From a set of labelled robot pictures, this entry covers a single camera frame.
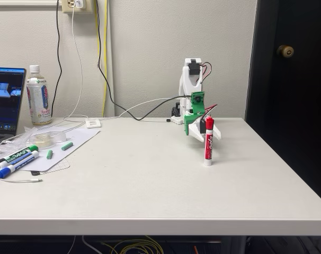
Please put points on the red dry erase marker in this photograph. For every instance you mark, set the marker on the red dry erase marker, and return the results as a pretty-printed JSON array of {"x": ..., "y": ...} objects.
[{"x": 208, "y": 143}]

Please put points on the green dry erase marker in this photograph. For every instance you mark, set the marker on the green dry erase marker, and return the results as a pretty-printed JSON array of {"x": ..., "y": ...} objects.
[{"x": 18, "y": 154}]

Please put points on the blue dry erase marker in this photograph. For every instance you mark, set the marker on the blue dry erase marker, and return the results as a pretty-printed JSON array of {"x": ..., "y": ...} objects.
[{"x": 4, "y": 172}]

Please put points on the black table clamp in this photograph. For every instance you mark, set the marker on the black table clamp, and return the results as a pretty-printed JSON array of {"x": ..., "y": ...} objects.
[{"x": 175, "y": 111}]

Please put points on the black door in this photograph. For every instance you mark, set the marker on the black door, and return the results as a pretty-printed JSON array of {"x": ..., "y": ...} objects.
[{"x": 295, "y": 105}]

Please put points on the white flat adapter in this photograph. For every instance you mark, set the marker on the white flat adapter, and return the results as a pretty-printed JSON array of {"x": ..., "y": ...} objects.
[{"x": 93, "y": 123}]

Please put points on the brass doorknob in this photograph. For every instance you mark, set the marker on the brass doorknob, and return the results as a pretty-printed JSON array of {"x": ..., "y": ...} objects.
[{"x": 285, "y": 51}]

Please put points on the white mat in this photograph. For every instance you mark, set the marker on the white mat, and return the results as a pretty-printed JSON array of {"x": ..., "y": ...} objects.
[{"x": 78, "y": 137}]

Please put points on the long green chalk piece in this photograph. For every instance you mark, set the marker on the long green chalk piece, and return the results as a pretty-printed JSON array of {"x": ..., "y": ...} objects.
[{"x": 67, "y": 146}]

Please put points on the clear tape roll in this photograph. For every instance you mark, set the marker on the clear tape roll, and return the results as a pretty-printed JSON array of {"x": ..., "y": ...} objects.
[{"x": 57, "y": 136}]

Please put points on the short green chalk piece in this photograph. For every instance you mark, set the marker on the short green chalk piece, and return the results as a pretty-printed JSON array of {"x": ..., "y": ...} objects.
[{"x": 49, "y": 154}]

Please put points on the plastic tea bottle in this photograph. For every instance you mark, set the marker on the plastic tea bottle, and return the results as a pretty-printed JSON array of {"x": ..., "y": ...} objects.
[{"x": 38, "y": 100}]

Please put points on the white charger plug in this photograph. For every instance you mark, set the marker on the white charger plug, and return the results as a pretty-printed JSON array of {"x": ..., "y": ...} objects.
[{"x": 79, "y": 3}]

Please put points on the clear plastic bags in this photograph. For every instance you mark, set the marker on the clear plastic bags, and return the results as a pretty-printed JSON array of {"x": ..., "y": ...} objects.
[{"x": 17, "y": 140}]

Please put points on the grey laptop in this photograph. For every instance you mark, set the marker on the grey laptop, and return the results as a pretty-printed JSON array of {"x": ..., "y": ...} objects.
[{"x": 7, "y": 105}]

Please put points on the green camera mount with board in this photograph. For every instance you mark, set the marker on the green camera mount with board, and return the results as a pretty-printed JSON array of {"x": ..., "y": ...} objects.
[{"x": 197, "y": 105}]

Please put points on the beige wall outlet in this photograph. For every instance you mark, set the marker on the beige wall outlet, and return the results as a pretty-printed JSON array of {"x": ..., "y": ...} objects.
[{"x": 67, "y": 6}]

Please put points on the white wall rail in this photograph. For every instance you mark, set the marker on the white wall rail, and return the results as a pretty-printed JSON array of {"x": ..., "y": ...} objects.
[{"x": 22, "y": 7}]

